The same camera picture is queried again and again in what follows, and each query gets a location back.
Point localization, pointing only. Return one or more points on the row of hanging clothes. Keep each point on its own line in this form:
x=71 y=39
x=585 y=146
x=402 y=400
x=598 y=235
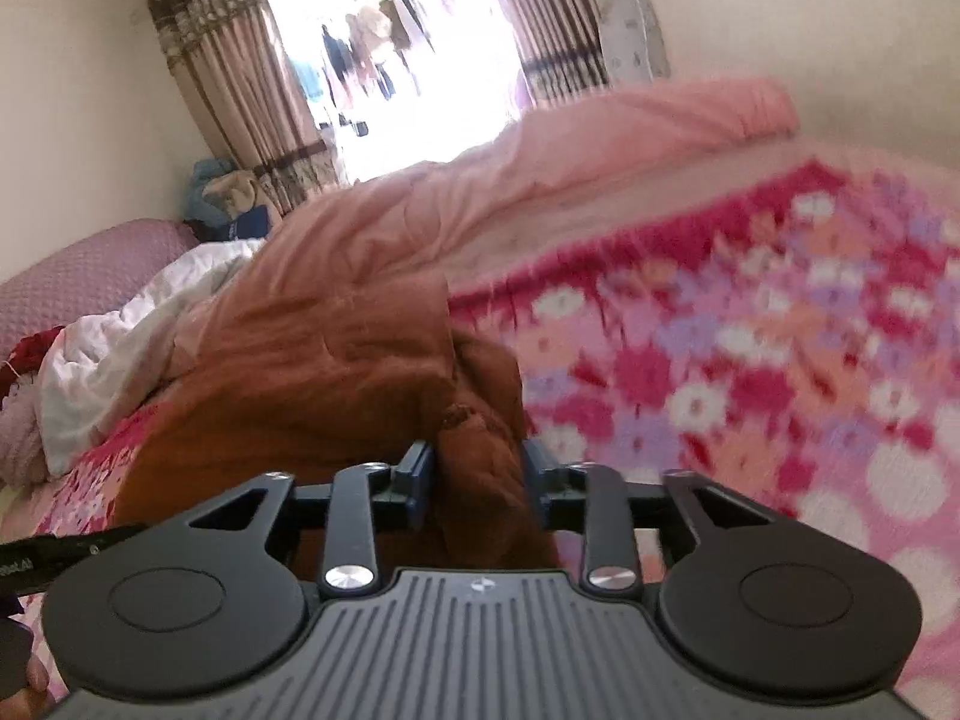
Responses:
x=367 y=52

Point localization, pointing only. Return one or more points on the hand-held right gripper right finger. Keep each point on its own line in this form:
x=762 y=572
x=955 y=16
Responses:
x=534 y=476

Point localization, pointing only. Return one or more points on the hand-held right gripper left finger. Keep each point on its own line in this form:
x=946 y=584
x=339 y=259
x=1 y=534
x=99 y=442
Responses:
x=421 y=476

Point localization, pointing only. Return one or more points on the person's left hand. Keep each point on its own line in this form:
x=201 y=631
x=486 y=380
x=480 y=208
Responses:
x=37 y=690

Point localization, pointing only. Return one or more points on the lilac fleece cloth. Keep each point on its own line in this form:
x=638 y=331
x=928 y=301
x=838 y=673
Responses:
x=19 y=435

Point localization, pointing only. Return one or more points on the white quilt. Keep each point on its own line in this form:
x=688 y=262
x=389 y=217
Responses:
x=127 y=352

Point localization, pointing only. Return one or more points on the brown striped curtain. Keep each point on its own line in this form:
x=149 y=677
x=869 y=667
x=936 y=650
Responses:
x=240 y=82
x=559 y=22

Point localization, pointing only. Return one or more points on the pink quilt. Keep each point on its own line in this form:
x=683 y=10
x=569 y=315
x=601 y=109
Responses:
x=525 y=180

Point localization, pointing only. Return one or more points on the pile of clothes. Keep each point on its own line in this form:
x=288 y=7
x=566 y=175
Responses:
x=225 y=202

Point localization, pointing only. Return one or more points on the pink floral dotted blanket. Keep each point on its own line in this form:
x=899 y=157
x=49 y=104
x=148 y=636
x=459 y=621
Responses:
x=750 y=352

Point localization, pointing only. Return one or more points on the purple pillow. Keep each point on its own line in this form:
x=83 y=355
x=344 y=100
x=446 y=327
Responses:
x=82 y=270

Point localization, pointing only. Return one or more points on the red cloth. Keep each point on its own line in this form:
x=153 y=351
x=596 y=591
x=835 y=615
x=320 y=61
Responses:
x=30 y=356

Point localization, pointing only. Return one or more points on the brown jacket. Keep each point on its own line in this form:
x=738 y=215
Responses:
x=300 y=390

